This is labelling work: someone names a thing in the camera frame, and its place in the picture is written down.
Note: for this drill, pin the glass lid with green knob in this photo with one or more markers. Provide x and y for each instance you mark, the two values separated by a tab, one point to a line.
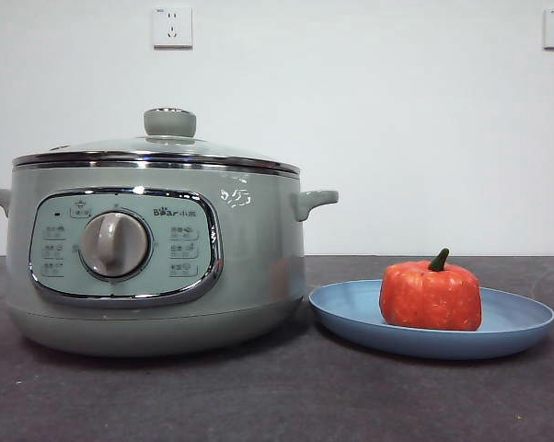
169	123

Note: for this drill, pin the orange pumpkin with dark stem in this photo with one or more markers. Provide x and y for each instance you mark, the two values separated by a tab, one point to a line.
429	297

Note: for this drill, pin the pale green electric steamer pot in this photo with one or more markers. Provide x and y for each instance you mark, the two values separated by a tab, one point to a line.
254	258

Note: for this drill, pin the blue plate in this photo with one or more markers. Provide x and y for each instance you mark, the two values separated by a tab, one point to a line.
350	317

